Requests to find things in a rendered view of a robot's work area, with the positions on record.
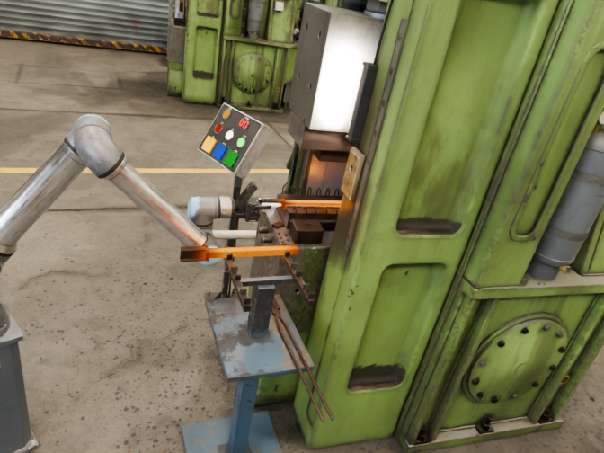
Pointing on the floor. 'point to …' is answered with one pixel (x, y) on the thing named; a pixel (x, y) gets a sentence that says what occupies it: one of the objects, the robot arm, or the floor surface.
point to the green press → (235, 53)
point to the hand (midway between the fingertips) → (278, 202)
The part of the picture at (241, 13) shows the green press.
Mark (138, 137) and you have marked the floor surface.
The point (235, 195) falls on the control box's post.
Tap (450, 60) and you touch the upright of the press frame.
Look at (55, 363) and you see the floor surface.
